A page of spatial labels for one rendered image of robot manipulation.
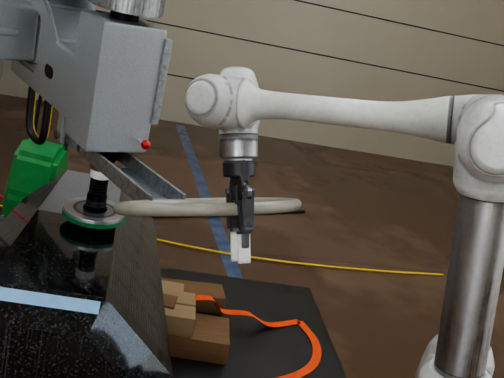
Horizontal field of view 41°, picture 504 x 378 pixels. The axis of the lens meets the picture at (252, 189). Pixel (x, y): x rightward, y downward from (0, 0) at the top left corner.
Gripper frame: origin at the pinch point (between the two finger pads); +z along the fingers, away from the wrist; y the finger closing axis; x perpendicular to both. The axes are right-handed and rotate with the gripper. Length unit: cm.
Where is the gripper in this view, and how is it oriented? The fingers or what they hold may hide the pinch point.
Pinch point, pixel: (240, 247)
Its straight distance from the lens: 154.8
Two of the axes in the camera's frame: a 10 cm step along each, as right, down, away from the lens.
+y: -3.8, -0.1, 9.3
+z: 0.2, 10.0, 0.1
